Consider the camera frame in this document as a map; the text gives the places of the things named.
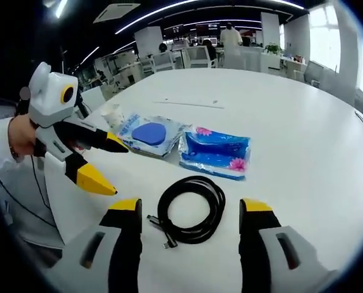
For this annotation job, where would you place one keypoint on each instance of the green potted plant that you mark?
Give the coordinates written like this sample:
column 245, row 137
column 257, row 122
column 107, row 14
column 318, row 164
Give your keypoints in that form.
column 272, row 49

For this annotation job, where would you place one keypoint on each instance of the white table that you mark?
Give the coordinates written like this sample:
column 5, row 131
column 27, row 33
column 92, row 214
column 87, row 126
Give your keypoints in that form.
column 275, row 137

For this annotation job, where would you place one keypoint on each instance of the white cabinet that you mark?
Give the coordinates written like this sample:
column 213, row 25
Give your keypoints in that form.
column 254, row 59

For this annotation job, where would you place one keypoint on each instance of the person's white shirt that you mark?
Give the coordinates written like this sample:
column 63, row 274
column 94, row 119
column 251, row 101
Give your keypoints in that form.
column 22, row 198

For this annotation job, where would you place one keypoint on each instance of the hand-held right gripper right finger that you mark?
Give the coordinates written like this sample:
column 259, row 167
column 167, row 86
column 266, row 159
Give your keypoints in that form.
column 260, row 259

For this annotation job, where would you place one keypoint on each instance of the white desk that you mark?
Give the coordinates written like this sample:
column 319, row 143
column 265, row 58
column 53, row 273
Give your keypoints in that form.
column 292, row 68

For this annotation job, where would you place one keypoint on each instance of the grey office chair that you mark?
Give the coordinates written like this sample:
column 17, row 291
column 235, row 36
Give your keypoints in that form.
column 312, row 73

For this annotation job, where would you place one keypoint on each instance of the ceiling light strip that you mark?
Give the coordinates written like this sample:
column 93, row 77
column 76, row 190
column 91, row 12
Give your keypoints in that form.
column 169, row 13

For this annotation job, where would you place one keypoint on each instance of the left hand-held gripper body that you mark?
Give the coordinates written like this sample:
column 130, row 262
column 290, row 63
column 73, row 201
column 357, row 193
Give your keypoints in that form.
column 50, row 97

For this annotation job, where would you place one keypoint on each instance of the white package with blue shape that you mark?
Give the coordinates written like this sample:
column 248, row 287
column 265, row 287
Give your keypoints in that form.
column 147, row 135

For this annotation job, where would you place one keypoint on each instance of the white office chair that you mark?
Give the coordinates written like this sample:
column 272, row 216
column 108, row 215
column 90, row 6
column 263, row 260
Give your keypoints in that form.
column 199, row 56
column 164, row 62

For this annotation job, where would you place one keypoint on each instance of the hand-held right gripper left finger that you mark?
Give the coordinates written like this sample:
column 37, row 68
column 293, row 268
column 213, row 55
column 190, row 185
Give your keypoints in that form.
column 120, row 259

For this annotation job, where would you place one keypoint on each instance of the ceiling air vent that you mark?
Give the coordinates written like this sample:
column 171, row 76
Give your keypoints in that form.
column 117, row 12

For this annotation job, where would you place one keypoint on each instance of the person's left hand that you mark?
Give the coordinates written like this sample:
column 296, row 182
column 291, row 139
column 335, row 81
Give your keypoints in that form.
column 24, row 137

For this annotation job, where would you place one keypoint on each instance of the red box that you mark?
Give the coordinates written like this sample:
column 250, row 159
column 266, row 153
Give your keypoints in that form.
column 300, row 58

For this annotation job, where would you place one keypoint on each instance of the small clear plastic bag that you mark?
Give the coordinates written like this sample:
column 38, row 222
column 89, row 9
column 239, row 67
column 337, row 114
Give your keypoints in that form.
column 112, row 116

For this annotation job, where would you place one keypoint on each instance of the blue tissue pack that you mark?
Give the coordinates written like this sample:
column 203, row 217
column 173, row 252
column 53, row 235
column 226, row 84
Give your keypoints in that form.
column 214, row 152

